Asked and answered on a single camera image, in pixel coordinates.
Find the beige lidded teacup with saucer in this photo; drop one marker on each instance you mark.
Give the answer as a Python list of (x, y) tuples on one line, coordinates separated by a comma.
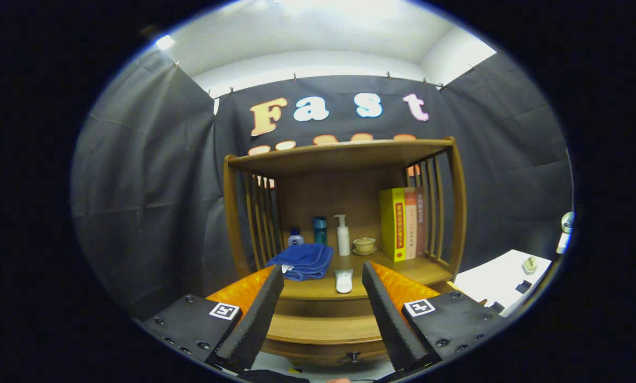
[(364, 246)]

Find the yellow book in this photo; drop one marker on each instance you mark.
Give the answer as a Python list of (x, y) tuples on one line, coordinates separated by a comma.
[(392, 226)]

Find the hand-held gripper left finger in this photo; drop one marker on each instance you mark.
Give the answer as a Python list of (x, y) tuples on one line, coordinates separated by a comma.
[(254, 319)]

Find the small black box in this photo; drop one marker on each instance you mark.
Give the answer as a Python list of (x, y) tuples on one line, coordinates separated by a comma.
[(522, 286), (495, 307)]

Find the wooden drawer with black knob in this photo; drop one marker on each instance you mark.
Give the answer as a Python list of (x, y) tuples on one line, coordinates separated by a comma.
[(323, 330)]

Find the brown book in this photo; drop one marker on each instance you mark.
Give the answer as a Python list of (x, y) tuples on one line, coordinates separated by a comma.
[(421, 221)]

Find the orange and white book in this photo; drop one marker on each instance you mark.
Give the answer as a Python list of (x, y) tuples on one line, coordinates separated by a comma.
[(411, 223)]

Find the white and green tube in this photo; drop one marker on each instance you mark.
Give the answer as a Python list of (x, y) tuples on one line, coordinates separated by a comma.
[(344, 282)]

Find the white pump bottle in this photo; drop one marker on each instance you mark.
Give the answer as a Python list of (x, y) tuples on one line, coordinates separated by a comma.
[(343, 239)]

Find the wooden cabinet with slatted shelf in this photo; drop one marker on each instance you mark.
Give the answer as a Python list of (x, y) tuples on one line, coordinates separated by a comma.
[(339, 157)]

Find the white side table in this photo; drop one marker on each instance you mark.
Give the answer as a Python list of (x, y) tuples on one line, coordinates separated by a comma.
[(563, 244)]

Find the small green tape dispenser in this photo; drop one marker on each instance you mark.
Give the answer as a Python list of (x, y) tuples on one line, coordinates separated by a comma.
[(530, 264)]

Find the wooden countertop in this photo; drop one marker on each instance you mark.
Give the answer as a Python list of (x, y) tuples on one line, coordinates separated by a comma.
[(310, 290)]

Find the white round bowl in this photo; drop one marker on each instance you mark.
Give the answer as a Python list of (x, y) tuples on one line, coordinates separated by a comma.
[(567, 222)]

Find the small blue white bottle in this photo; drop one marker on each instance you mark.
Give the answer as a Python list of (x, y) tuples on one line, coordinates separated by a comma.
[(295, 238)]

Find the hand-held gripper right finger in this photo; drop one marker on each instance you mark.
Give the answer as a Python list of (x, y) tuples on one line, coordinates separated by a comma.
[(389, 319)]

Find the teal cylindrical jar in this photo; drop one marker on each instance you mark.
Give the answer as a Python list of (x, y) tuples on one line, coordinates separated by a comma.
[(320, 229)]

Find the white drawer cabinet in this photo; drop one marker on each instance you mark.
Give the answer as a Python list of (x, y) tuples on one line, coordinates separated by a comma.
[(488, 276)]

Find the blue folded towel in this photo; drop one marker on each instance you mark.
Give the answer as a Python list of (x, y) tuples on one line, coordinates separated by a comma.
[(304, 258)]

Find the black backdrop cloth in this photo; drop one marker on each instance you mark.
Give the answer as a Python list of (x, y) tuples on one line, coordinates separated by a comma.
[(153, 186)]

